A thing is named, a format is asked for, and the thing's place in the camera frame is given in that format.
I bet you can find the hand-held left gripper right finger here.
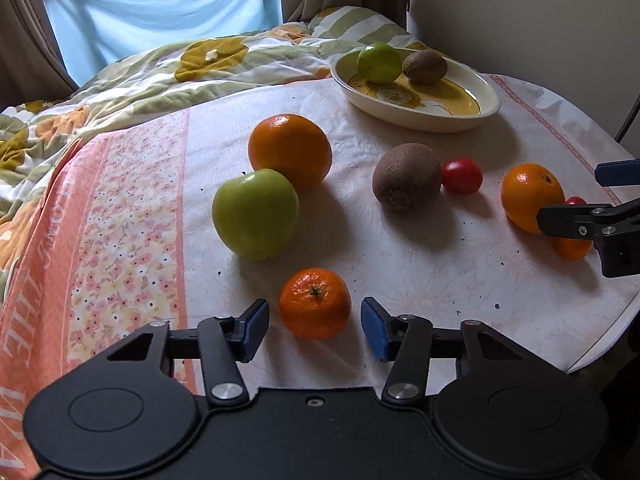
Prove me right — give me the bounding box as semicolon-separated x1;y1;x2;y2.
361;296;526;401

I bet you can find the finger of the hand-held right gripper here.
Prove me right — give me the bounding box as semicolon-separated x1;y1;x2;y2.
595;159;640;187
537;202;640;279

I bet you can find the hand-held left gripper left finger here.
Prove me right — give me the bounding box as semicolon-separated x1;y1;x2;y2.
105;298;271;408

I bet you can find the small mandarin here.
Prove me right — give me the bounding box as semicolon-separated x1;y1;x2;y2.
279;268;352;340
552;235;593;261

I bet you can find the orange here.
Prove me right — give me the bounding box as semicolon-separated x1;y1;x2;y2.
248;113;333;192
501;162;566;235

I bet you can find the green apple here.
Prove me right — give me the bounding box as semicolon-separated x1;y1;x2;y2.
356;44;402;85
212;168;301;261

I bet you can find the brown kiwi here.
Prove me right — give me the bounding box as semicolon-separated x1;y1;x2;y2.
372;142;443;213
402;49;448;85

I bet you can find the cream oval bowl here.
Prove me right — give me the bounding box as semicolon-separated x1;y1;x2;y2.
330;50;502;133

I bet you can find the white cloth with pink band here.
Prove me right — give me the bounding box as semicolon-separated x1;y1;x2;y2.
0;67;640;480

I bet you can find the floral quilt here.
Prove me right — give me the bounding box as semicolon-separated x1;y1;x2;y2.
0;5;446;306

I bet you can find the light blue curtain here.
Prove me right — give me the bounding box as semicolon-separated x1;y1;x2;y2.
42;0;283;88

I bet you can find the black cable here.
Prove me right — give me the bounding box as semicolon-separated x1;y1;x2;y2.
614;85;640;143

